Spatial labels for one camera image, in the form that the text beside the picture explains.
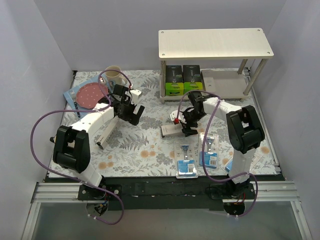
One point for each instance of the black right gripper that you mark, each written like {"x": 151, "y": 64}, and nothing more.
{"x": 188, "y": 122}

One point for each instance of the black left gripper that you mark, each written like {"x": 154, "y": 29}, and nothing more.
{"x": 130, "y": 115}

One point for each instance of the white Harry's box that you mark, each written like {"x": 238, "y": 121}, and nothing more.
{"x": 171, "y": 130}
{"x": 227, "y": 84}
{"x": 102, "y": 142}

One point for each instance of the clear blue razor blister pack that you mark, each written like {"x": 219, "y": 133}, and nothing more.
{"x": 185, "y": 160}

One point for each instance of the black green Gillette Labs box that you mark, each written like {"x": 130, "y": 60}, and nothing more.
{"x": 174, "y": 82}

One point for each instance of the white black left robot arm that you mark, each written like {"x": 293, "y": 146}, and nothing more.
{"x": 72, "y": 143}

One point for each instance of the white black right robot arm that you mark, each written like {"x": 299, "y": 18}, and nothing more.
{"x": 244, "y": 129}

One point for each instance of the beige ceramic mug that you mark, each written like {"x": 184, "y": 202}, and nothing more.
{"x": 114, "y": 77}

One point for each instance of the pink dotted plate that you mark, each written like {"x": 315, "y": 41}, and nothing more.
{"x": 89, "y": 95}

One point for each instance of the silver fork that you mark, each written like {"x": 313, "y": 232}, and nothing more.
{"x": 73, "y": 97}

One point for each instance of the blue checked cloth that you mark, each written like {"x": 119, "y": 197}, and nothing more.
{"x": 133, "y": 96}

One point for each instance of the cream enamel cup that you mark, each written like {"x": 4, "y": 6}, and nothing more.
{"x": 53, "y": 139}

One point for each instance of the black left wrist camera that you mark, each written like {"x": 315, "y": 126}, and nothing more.
{"x": 120, "y": 92}

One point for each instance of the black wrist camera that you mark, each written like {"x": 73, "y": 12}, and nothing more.
{"x": 120, "y": 92}
{"x": 195, "y": 98}

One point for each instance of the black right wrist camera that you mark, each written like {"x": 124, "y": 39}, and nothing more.
{"x": 195, "y": 98}

